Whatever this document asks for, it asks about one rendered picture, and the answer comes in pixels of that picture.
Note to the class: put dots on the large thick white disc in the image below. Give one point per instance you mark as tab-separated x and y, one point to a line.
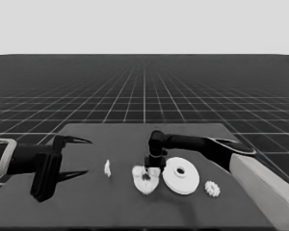
183	184

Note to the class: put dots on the small white T-shaped piece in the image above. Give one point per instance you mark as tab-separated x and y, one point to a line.
107	168

